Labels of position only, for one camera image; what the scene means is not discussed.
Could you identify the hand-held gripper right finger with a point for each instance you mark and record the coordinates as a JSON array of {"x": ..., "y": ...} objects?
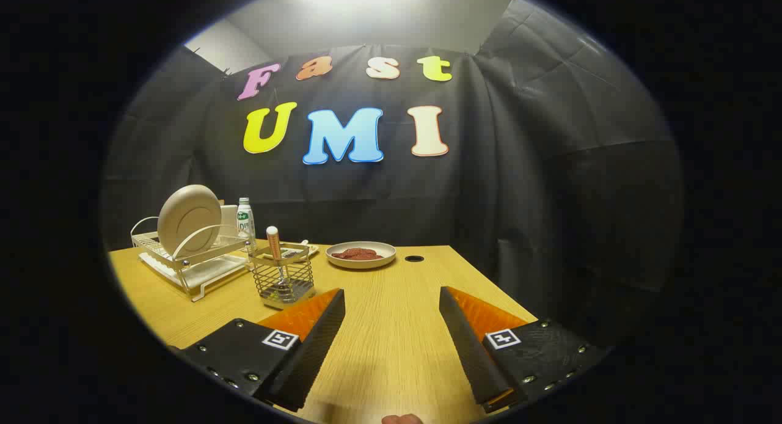
[{"x": 467, "y": 350}]

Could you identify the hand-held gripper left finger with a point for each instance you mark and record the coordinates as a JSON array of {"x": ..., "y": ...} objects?
[{"x": 311, "y": 350}]

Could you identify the beige round plate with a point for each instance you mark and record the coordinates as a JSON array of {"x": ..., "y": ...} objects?
[{"x": 183, "y": 219}]

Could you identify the beige plate with patties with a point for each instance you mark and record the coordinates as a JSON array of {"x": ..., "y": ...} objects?
[{"x": 379, "y": 263}]

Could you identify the white divided snack tray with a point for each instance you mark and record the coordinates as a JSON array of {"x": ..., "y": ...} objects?
[{"x": 311, "y": 250}]

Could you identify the brown meat patty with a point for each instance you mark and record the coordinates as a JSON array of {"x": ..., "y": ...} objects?
[
  {"x": 342, "y": 254},
  {"x": 369, "y": 255}
]

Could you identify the clear bottle green label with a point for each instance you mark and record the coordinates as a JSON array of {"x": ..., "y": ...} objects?
[{"x": 245, "y": 222}]

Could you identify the white toaster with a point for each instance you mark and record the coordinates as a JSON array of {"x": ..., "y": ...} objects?
[{"x": 228, "y": 219}]

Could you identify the black backdrop cloth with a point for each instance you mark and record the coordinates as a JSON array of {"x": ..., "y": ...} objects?
[{"x": 519, "y": 198}]

